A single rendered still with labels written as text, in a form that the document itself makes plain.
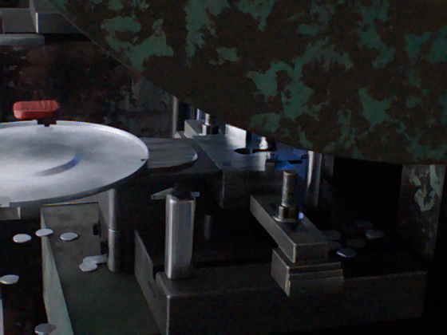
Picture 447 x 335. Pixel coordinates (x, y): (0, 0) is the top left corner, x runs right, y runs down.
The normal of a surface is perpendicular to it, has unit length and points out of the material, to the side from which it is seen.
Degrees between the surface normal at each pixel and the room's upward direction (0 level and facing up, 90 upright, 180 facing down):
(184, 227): 90
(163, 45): 90
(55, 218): 0
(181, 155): 0
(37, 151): 2
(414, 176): 90
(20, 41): 90
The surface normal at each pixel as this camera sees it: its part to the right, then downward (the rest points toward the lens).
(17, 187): 0.00, -0.94
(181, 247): 0.29, 0.32
